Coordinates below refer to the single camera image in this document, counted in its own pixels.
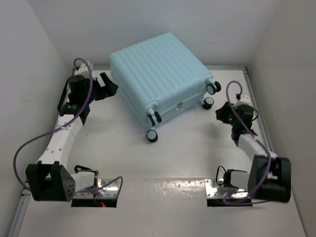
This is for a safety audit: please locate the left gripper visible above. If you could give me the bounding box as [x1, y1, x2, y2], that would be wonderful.
[82, 73, 118, 104]

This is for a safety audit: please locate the light blue suitcase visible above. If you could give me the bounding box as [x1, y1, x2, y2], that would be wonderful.
[110, 33, 215, 130]

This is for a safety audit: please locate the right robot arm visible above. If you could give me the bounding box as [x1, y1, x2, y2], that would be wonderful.
[215, 92, 291, 206]

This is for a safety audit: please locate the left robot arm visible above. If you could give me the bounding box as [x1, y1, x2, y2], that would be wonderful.
[26, 73, 118, 201]

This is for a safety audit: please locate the rear left suitcase wheel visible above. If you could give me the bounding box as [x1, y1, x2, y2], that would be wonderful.
[202, 97, 214, 110]

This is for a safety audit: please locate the suitcase wheel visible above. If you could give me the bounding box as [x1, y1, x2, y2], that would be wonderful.
[146, 130, 158, 143]
[202, 97, 214, 110]

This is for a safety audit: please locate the lid upper wheel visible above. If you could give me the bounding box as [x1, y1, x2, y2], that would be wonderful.
[206, 81, 221, 95]

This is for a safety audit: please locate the lid wheel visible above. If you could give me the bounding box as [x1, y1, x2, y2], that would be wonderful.
[206, 81, 221, 95]
[147, 111, 162, 127]

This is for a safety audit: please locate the lid lower wheel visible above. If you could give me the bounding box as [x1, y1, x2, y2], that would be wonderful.
[147, 111, 162, 127]

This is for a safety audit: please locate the front left suitcase wheel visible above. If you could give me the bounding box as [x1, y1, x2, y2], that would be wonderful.
[146, 130, 158, 143]

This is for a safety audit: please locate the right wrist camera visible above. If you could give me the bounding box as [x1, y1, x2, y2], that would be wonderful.
[233, 94, 251, 108]

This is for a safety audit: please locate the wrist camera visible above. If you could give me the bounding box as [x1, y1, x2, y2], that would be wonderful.
[74, 62, 93, 79]
[233, 94, 251, 108]

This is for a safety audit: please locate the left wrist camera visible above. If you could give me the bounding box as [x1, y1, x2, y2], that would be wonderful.
[74, 62, 93, 79]

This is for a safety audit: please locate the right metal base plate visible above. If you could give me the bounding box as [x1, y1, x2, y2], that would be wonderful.
[204, 179, 248, 199]

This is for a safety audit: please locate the metal base plate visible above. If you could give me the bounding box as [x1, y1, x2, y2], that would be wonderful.
[74, 176, 123, 199]
[204, 179, 248, 199]

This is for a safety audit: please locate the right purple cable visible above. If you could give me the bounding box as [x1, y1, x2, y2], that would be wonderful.
[222, 80, 272, 206]

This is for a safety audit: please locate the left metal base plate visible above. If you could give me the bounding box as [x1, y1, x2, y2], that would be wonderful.
[74, 176, 123, 199]

